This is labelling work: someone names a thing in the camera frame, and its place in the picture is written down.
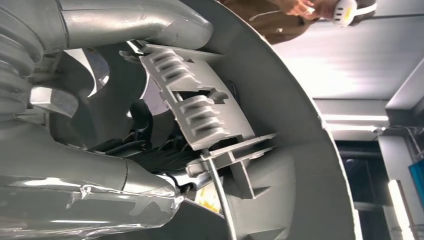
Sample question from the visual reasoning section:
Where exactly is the blue plastic container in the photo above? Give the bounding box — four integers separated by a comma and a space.
408, 158, 424, 213

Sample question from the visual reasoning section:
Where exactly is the person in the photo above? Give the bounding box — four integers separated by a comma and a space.
218, 0, 379, 46

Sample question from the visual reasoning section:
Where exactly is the white headset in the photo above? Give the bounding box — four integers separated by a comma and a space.
331, 0, 379, 27

